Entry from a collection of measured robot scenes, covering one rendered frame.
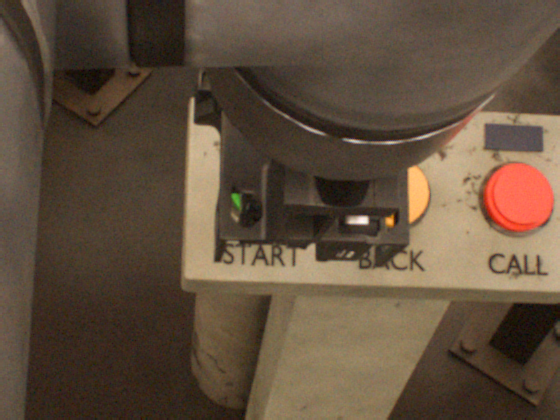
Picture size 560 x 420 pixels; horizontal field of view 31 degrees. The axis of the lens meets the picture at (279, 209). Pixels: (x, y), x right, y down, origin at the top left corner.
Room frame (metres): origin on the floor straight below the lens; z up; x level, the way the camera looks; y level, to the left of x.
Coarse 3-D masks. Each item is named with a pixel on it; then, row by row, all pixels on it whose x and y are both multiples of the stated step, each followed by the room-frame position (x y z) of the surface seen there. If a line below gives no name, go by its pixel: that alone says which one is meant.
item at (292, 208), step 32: (224, 128) 0.23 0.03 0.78; (224, 160) 0.21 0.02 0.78; (256, 160) 0.22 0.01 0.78; (224, 192) 0.20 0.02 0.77; (256, 192) 0.21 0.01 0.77; (288, 192) 0.17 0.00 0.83; (320, 192) 0.18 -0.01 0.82; (352, 192) 0.18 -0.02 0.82; (384, 192) 0.18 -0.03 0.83; (224, 224) 0.19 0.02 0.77; (256, 224) 0.20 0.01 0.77; (288, 224) 0.20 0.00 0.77; (320, 224) 0.19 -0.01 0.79; (352, 224) 0.21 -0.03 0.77; (384, 224) 0.23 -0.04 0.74; (320, 256) 0.21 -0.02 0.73; (352, 256) 0.21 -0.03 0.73; (384, 256) 0.21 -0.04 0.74
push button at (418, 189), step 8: (416, 168) 0.35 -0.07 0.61; (408, 176) 0.35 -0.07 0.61; (416, 176) 0.35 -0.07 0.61; (416, 184) 0.34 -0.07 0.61; (424, 184) 0.35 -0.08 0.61; (416, 192) 0.34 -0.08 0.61; (424, 192) 0.34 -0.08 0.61; (416, 200) 0.34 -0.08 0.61; (424, 200) 0.34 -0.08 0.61; (416, 208) 0.33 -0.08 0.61; (424, 208) 0.33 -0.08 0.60; (392, 216) 0.32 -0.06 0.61; (416, 216) 0.33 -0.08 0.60; (392, 224) 0.32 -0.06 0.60
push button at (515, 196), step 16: (496, 176) 0.36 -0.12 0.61; (512, 176) 0.36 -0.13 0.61; (528, 176) 0.36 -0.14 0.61; (544, 176) 0.37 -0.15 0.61; (496, 192) 0.35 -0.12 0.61; (512, 192) 0.35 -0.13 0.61; (528, 192) 0.36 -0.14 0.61; (544, 192) 0.36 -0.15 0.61; (496, 208) 0.34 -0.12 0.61; (512, 208) 0.34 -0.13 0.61; (528, 208) 0.35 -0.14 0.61; (544, 208) 0.35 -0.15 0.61; (512, 224) 0.34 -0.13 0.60; (528, 224) 0.34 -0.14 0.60
